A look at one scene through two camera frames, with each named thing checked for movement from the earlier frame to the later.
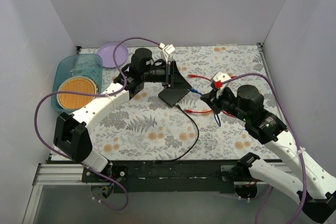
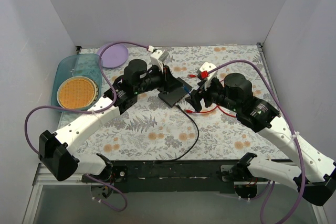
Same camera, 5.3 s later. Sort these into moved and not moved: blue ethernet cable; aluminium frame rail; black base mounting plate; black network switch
Moved: blue ethernet cable
Not moved: black network switch; black base mounting plate; aluminium frame rail
